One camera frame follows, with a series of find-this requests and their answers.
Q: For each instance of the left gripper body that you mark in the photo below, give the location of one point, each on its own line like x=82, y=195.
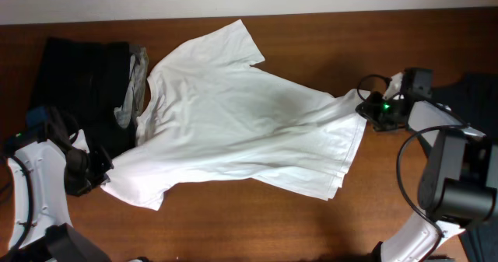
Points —
x=100, y=167

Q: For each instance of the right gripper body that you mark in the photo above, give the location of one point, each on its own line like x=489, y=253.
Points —
x=373, y=112

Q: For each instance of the white t-shirt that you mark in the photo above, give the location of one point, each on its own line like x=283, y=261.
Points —
x=214, y=115

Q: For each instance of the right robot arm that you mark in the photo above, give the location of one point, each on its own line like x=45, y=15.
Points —
x=456, y=126

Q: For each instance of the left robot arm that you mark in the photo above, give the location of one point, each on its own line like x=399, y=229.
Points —
x=49, y=162

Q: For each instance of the folded grey garment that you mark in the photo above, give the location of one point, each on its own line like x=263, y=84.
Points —
x=132, y=107

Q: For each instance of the dark green garment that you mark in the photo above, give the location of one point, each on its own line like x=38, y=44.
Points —
x=474, y=99

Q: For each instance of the folded black garment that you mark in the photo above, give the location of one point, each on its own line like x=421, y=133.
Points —
x=89, y=81

